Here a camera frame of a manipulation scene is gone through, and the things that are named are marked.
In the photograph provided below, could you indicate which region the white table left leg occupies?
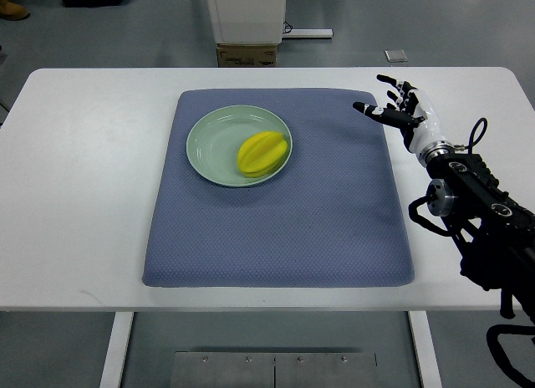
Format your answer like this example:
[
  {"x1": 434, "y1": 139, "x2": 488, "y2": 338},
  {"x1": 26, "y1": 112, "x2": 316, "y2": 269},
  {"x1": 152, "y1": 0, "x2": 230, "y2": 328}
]
[{"x1": 99, "y1": 312, "x2": 134, "y2": 388}]

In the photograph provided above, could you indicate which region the white table leg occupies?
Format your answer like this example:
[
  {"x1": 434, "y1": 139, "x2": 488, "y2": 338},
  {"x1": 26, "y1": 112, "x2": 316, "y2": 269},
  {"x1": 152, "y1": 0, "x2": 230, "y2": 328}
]
[
  {"x1": 408, "y1": 311, "x2": 442, "y2": 388},
  {"x1": 99, "y1": 312, "x2": 134, "y2": 388}
]

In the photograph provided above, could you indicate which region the metal floor plate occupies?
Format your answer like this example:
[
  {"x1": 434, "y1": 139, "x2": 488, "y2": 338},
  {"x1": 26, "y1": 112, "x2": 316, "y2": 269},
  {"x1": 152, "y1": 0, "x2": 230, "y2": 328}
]
[{"x1": 171, "y1": 351, "x2": 380, "y2": 387}]

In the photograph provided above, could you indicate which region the brown shoe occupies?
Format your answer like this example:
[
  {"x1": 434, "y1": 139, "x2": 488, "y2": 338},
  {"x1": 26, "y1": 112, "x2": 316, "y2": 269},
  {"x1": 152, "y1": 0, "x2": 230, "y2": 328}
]
[{"x1": 0, "y1": 0, "x2": 30, "y2": 21}]

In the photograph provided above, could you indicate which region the white floor rail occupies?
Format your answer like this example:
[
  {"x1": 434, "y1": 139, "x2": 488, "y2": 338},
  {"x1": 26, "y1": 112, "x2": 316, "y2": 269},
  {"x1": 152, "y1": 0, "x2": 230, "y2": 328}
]
[{"x1": 283, "y1": 28, "x2": 334, "y2": 39}]

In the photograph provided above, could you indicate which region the blue quilted mat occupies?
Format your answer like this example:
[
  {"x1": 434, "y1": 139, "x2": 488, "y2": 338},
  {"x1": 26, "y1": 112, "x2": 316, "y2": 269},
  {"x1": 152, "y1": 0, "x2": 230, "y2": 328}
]
[{"x1": 142, "y1": 89, "x2": 414, "y2": 288}]

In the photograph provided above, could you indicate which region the white cabinet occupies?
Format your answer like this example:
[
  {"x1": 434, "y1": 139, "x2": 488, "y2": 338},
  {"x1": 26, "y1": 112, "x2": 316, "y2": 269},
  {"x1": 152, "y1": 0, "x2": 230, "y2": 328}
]
[{"x1": 206, "y1": 0, "x2": 286, "y2": 45}]

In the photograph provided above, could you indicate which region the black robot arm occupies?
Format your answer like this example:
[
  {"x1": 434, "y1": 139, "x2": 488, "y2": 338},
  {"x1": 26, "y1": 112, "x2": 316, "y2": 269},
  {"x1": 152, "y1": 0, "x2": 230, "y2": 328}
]
[{"x1": 409, "y1": 118, "x2": 534, "y2": 319}]

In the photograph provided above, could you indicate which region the cardboard box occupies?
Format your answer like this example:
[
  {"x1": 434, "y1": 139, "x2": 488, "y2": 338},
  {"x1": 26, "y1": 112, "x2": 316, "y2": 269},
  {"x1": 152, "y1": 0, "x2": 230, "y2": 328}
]
[{"x1": 217, "y1": 44, "x2": 277, "y2": 68}]

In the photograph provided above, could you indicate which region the yellow starfruit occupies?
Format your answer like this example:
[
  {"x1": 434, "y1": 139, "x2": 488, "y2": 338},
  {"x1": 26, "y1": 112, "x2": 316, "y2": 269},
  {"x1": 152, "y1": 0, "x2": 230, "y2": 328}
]
[{"x1": 237, "y1": 130, "x2": 288, "y2": 177}]

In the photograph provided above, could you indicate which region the grey floor socket cover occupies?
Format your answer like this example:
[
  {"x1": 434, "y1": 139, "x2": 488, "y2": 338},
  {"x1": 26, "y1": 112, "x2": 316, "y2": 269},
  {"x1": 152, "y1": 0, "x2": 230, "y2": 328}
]
[{"x1": 384, "y1": 49, "x2": 408, "y2": 64}]

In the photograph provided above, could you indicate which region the light green plate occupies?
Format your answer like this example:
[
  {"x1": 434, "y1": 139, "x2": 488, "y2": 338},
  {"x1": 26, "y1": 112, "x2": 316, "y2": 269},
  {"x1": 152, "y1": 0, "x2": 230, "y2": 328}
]
[{"x1": 186, "y1": 105, "x2": 293, "y2": 187}]

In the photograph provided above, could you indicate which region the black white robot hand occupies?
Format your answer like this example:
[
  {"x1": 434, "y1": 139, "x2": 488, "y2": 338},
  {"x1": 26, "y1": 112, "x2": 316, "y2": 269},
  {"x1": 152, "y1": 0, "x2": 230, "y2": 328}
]
[{"x1": 353, "y1": 74, "x2": 452, "y2": 164}]

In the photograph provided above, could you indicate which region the white table right leg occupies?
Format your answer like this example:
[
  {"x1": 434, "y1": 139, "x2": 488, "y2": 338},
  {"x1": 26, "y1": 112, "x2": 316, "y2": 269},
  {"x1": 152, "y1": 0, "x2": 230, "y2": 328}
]
[{"x1": 408, "y1": 311, "x2": 442, "y2": 388}]

